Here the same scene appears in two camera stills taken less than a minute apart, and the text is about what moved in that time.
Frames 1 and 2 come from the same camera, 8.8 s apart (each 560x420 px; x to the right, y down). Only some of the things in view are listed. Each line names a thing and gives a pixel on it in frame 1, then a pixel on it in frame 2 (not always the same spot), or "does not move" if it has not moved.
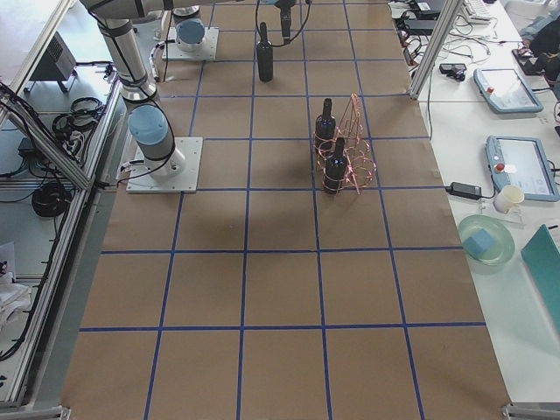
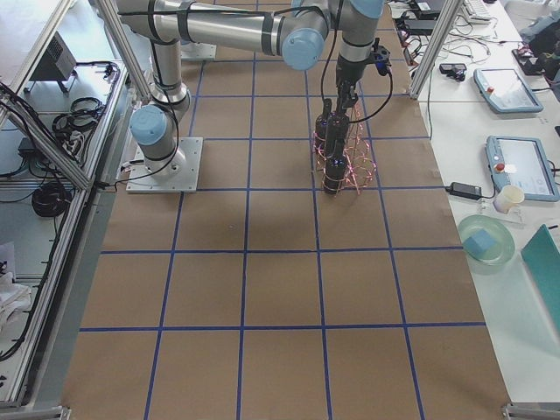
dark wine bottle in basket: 325,130 does not move
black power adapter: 465,190 does not move
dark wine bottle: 264,52 -> 337,135
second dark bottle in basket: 336,171 does not move
